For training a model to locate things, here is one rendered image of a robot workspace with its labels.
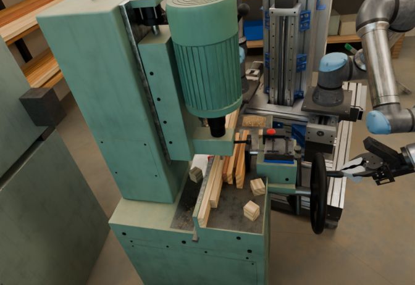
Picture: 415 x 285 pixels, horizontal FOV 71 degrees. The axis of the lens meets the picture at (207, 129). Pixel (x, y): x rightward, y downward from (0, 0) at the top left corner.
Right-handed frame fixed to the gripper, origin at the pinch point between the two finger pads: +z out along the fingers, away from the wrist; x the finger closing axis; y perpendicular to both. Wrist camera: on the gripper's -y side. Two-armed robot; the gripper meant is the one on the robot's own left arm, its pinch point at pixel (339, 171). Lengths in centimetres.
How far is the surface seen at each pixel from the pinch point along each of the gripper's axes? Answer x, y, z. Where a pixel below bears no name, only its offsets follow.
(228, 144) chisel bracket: -4.5, -30.4, 24.2
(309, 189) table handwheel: -1.8, 2.8, 12.5
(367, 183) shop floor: 77, 100, 12
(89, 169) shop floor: 69, -12, 203
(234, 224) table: -24.2, -15.6, 28.7
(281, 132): 8.3, -18.0, 12.3
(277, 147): 1.1, -17.9, 13.6
